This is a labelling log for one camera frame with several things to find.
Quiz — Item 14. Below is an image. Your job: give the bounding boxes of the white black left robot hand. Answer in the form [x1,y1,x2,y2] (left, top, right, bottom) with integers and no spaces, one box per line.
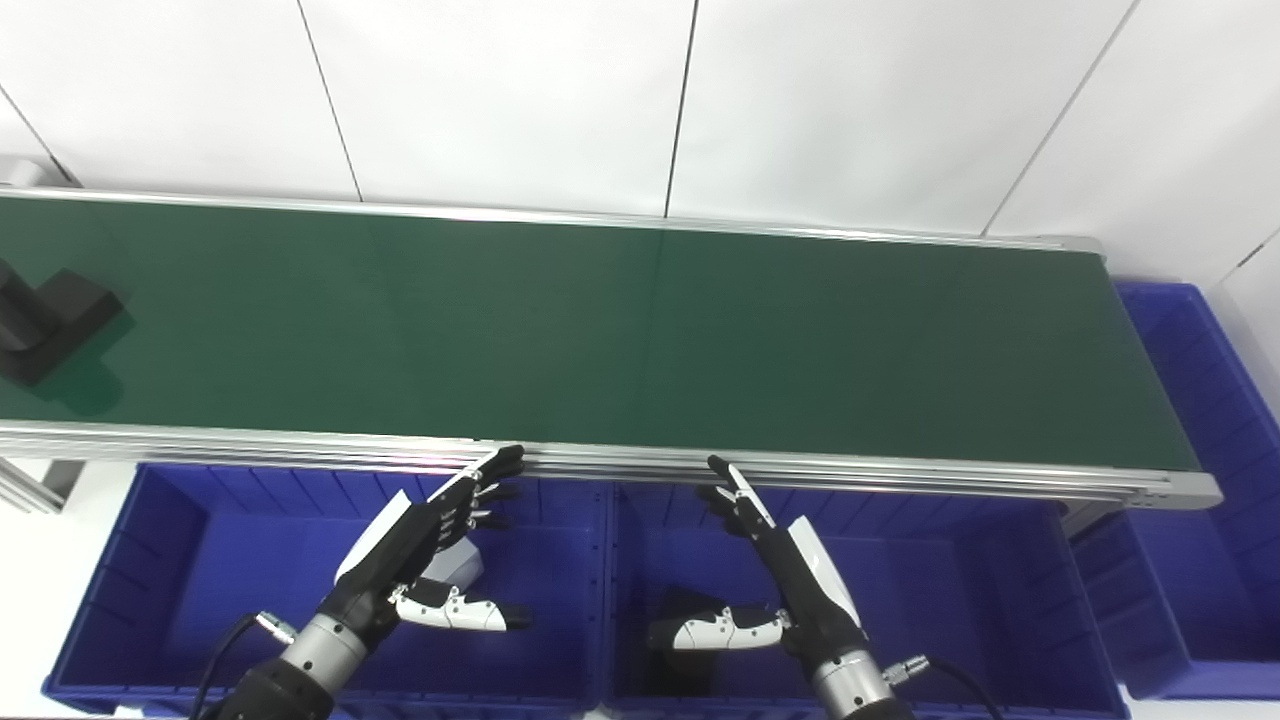
[318,444,534,651]

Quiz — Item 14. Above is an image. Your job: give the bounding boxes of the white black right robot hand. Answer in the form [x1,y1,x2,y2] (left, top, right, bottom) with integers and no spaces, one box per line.
[647,455,869,669]

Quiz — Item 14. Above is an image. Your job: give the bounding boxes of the black cylinder-on-base part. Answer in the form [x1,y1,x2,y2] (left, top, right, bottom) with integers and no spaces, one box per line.
[0,258,126,388]

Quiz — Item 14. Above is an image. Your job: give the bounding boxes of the white plastic part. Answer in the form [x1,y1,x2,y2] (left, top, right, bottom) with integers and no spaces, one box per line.
[425,535,486,591]

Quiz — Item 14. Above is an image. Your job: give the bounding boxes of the blue plastic bin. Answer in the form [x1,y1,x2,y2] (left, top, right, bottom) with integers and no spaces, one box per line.
[605,480,1131,720]
[42,462,613,719]
[1068,280,1280,701]

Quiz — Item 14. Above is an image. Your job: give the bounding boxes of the black part in bin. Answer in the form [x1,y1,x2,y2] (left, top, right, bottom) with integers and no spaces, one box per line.
[648,588,796,696]

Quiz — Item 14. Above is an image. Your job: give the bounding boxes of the aluminium conveyor support leg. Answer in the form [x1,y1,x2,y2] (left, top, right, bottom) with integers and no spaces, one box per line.
[0,458,86,514]

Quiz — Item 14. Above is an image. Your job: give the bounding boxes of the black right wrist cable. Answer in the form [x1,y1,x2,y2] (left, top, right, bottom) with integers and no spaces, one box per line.
[880,655,1006,720]

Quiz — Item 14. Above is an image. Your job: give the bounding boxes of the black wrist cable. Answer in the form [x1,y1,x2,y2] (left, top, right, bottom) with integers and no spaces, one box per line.
[188,612,299,720]
[880,655,1006,720]

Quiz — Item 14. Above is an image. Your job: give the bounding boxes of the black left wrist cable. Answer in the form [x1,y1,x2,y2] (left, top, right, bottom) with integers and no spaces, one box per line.
[188,612,299,720]

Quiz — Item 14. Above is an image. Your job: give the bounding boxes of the green conveyor belt aluminium frame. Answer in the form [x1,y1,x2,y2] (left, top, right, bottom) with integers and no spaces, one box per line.
[0,185,1223,511]

